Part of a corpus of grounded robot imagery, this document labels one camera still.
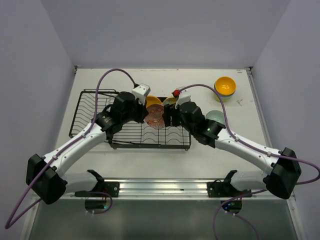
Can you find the lime green bowl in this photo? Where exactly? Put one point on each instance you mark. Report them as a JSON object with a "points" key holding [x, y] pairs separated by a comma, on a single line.
{"points": [[221, 98]]}

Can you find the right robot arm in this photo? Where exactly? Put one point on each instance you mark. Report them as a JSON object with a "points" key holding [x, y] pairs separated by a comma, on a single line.
{"points": [[278, 171]]}

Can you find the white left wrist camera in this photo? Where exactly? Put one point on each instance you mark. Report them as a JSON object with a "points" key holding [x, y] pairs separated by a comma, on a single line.
{"points": [[140, 92]]}

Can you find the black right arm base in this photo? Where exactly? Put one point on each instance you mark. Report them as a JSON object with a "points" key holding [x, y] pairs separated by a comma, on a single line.
{"points": [[223, 189]]}

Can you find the blue zigzag patterned bowl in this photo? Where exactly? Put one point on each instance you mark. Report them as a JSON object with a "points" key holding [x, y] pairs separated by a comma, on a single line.
{"points": [[155, 116]]}

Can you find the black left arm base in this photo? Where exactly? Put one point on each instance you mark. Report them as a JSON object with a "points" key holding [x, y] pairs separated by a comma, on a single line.
{"points": [[99, 198]]}

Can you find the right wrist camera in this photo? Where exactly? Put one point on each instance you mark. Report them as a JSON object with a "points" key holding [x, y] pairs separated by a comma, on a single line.
{"points": [[181, 96]]}

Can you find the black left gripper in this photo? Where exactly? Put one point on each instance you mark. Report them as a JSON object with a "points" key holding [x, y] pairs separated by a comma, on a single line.
{"points": [[143, 112]]}

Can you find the yellow teal patterned bowl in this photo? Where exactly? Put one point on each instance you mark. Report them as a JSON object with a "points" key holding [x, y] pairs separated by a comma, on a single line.
{"points": [[169, 101]]}

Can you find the black wire dish rack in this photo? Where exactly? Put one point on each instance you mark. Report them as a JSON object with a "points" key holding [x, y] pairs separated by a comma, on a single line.
{"points": [[133, 135]]}

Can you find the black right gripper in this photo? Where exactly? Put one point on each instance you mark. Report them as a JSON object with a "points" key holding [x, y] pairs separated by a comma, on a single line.
{"points": [[170, 109]]}

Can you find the yellow ribbed bowl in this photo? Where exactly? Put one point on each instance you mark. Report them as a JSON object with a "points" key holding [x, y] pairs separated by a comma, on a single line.
{"points": [[152, 100]]}

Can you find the aluminium mounting rail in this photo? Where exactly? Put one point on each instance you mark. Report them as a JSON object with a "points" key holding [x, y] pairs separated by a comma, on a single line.
{"points": [[144, 188]]}

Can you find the smooth yellow bowl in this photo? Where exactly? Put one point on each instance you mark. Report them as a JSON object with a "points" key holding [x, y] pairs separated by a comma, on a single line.
{"points": [[225, 79]]}

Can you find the pale teal textured bowl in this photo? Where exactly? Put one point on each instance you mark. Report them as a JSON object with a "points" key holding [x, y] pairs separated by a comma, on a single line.
{"points": [[216, 115]]}

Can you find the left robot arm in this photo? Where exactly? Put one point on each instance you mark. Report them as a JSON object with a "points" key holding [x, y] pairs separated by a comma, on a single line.
{"points": [[45, 174]]}

